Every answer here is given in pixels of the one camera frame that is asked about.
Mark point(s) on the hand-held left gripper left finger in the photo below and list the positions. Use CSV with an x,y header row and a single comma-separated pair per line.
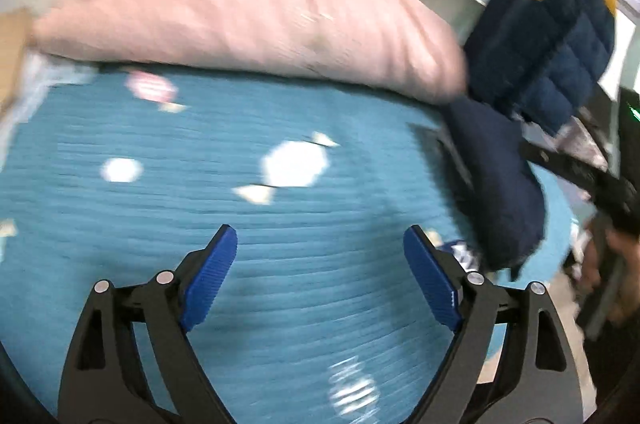
x,y
210,274

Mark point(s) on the teal printed blanket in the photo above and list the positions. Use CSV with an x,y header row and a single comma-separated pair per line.
x,y
300,204

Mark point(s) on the person's right hand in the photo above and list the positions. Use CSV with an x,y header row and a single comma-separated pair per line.
x,y
597,264

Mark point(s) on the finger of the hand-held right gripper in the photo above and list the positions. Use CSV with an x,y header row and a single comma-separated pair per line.
x,y
565,164

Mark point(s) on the pink pillow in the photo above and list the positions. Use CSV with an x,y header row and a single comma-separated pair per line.
x,y
250,9

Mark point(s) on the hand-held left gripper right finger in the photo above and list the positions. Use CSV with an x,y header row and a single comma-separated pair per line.
x,y
430,274

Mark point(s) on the tan pillow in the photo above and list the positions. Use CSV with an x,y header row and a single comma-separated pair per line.
x,y
12,49

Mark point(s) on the person's right forearm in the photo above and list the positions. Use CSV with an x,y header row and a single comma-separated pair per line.
x,y
615,369

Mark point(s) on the navy puffer jacket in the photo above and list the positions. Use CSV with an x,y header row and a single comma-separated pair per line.
x,y
530,64

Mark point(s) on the light blue cloth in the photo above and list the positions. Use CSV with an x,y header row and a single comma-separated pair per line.
x,y
40,79

